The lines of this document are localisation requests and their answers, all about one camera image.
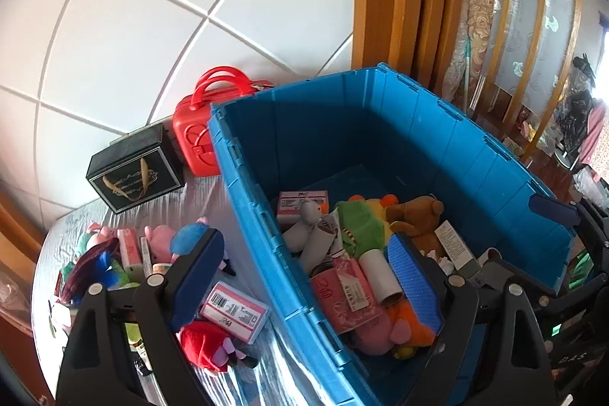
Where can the green plastic bag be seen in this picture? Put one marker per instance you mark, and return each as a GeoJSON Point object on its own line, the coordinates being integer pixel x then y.
{"type": "Point", "coordinates": [580, 269]}

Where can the teal and pink plush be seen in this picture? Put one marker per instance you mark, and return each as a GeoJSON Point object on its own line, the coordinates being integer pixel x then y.
{"type": "Point", "coordinates": [102, 235]}

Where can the red packet with label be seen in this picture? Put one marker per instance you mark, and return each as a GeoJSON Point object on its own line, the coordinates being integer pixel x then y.
{"type": "Point", "coordinates": [338, 292]}

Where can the rolled patterned carpet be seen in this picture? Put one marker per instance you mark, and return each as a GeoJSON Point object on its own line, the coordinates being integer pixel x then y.
{"type": "Point", "coordinates": [480, 6]}

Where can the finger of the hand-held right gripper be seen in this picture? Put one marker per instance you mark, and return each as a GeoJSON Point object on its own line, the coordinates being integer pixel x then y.
{"type": "Point", "coordinates": [554, 208]}

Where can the blue plastic storage bin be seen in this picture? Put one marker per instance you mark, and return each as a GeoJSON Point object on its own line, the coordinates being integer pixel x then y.
{"type": "Point", "coordinates": [380, 125]}

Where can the pink and orange plush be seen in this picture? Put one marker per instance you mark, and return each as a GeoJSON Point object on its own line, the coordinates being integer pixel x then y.
{"type": "Point", "coordinates": [376, 334]}

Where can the dark hanging clothes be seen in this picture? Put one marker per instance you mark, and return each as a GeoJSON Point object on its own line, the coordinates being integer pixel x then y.
{"type": "Point", "coordinates": [578, 111]}

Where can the frosted glass sliding door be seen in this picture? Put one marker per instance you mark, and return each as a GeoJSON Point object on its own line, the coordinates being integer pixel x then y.
{"type": "Point", "coordinates": [537, 6]}

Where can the brown teddy bear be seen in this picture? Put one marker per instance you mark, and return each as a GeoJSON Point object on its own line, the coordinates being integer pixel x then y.
{"type": "Point", "coordinates": [418, 215]}

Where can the pink white labelled box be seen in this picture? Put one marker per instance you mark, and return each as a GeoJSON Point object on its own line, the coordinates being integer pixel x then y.
{"type": "Point", "coordinates": [302, 201]}

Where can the white paper roll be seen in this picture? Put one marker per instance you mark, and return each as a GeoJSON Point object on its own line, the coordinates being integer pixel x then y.
{"type": "Point", "coordinates": [497, 267]}
{"type": "Point", "coordinates": [295, 239]}
{"type": "Point", "coordinates": [376, 277]}

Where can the light blue striped bedsheet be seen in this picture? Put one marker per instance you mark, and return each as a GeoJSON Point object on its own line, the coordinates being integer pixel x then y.
{"type": "Point", "coordinates": [214, 206]}

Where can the white quilted headboard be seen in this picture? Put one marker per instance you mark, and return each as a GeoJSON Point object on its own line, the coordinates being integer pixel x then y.
{"type": "Point", "coordinates": [142, 30]}

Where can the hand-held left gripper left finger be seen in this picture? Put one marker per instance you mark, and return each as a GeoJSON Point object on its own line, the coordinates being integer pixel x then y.
{"type": "Point", "coordinates": [197, 277]}

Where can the pink pig plush blue body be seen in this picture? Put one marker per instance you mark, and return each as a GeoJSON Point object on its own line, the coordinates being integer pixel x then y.
{"type": "Point", "coordinates": [195, 237]}

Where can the clear plastic bag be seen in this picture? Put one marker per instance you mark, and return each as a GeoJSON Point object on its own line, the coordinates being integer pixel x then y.
{"type": "Point", "coordinates": [9, 292]}

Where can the green dinosaur plush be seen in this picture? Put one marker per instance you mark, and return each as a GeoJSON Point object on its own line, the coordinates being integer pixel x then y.
{"type": "Point", "coordinates": [361, 220]}

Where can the cardboard tube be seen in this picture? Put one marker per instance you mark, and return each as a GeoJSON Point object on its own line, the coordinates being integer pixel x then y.
{"type": "Point", "coordinates": [323, 244]}

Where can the pink pig plush red dress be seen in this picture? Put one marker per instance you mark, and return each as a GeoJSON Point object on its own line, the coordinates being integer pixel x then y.
{"type": "Point", "coordinates": [200, 339]}

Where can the pink box with barcode label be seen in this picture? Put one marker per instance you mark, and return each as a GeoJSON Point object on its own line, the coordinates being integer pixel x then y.
{"type": "Point", "coordinates": [233, 311]}

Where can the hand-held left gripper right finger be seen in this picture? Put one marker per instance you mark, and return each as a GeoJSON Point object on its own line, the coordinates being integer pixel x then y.
{"type": "Point", "coordinates": [414, 287]}

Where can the black gift bag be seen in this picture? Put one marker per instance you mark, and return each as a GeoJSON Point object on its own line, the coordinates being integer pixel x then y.
{"type": "Point", "coordinates": [138, 182]}

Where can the white and green box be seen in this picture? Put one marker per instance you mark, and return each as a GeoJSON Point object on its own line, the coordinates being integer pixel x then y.
{"type": "Point", "coordinates": [454, 244]}

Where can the blue purple feather toy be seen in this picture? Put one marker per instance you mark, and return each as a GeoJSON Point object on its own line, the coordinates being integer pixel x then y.
{"type": "Point", "coordinates": [95, 265]}

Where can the pile of small pink boxes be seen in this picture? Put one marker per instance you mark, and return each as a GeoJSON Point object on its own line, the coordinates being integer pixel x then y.
{"type": "Point", "coordinates": [128, 251]}

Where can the red toy suitcase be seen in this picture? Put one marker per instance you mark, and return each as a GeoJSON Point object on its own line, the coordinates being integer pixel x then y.
{"type": "Point", "coordinates": [195, 139]}

